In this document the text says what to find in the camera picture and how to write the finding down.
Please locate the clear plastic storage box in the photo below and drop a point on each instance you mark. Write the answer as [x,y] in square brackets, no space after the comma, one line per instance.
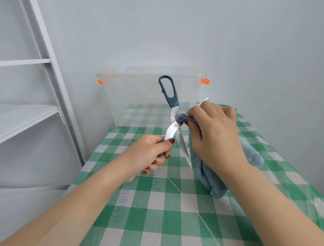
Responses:
[131,98]

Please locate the person's left forearm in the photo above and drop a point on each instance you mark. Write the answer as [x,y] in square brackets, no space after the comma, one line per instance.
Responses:
[65,210]

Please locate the blue microfibre cloth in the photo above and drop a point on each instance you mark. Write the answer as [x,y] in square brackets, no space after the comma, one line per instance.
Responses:
[210,182]

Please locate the person's left hand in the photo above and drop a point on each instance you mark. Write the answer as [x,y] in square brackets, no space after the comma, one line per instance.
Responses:
[141,157]

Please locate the person's right forearm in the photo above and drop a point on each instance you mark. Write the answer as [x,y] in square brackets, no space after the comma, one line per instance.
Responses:
[276,213]

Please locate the white metal shelf rack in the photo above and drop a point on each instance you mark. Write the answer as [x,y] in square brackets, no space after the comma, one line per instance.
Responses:
[25,119]

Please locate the green white checkered tablecloth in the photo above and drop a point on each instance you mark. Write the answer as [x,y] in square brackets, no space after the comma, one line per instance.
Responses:
[172,210]

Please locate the person's right hand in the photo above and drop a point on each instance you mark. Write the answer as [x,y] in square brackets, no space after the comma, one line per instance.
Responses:
[220,142]

